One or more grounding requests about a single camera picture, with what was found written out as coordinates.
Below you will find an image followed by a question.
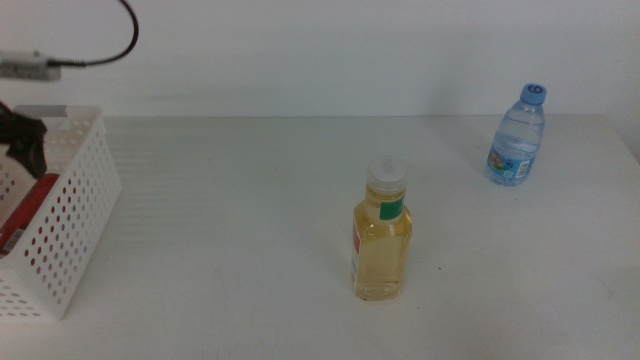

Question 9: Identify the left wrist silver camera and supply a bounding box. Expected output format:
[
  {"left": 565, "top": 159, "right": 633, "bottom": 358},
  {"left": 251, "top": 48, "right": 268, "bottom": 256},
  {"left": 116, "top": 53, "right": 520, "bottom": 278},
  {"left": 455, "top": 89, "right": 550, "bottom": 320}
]
[{"left": 0, "top": 49, "right": 63, "bottom": 82}]

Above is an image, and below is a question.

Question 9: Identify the red soda can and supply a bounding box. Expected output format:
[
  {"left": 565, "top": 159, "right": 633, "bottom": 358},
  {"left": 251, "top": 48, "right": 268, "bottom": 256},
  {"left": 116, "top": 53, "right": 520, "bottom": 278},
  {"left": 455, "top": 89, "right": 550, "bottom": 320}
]
[{"left": 0, "top": 173, "right": 61, "bottom": 259}]

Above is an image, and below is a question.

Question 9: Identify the left camera braided black cable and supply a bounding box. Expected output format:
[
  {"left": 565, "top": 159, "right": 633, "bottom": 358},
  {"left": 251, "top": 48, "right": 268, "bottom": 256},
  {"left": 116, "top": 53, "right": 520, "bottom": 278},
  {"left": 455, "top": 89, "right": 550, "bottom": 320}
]
[{"left": 47, "top": 0, "right": 140, "bottom": 69}]

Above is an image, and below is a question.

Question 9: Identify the white perforated plastic basket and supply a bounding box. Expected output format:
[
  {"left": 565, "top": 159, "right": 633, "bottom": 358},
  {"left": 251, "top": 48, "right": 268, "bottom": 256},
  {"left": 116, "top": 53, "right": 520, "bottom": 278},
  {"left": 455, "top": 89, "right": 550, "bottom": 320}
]
[{"left": 0, "top": 104, "right": 123, "bottom": 321}]

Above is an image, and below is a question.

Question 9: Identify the yellow juice bottle white cap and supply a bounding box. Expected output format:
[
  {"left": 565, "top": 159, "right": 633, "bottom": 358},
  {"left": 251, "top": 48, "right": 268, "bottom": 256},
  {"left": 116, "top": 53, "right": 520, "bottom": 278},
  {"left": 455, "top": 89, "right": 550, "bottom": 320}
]
[{"left": 351, "top": 155, "right": 414, "bottom": 302}]

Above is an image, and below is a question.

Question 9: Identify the clear water bottle blue cap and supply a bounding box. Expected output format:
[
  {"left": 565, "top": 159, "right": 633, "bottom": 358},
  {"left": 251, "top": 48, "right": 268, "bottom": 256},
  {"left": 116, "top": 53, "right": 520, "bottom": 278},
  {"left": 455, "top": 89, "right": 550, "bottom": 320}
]
[{"left": 485, "top": 82, "right": 548, "bottom": 187}]

